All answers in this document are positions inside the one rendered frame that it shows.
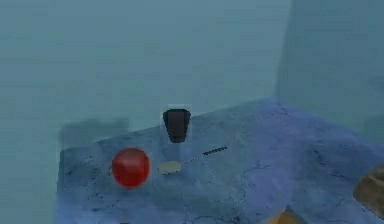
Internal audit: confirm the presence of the blue marble kitchen counter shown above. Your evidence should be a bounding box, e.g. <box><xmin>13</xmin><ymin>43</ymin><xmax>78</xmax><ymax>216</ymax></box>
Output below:
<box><xmin>53</xmin><ymin>96</ymin><xmax>384</xmax><ymax>224</ymax></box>

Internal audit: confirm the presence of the black cup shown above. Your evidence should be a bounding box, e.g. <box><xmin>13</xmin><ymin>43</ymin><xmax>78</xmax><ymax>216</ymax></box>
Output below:
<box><xmin>162</xmin><ymin>108</ymin><xmax>192</xmax><ymax>145</ymax></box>

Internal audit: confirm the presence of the red apple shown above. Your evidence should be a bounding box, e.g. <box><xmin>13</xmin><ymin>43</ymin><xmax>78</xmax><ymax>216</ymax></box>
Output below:
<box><xmin>111</xmin><ymin>147</ymin><xmax>151</xmax><ymax>190</ymax></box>

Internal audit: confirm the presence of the brown rounded block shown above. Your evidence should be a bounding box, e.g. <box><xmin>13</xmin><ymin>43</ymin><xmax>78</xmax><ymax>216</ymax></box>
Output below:
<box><xmin>352</xmin><ymin>162</ymin><xmax>384</xmax><ymax>221</ymax></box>

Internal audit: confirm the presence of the grey food turner black handle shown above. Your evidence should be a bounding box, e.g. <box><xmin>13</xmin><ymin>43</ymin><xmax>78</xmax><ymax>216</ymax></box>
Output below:
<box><xmin>157</xmin><ymin>145</ymin><xmax>229</xmax><ymax>176</ymax></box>

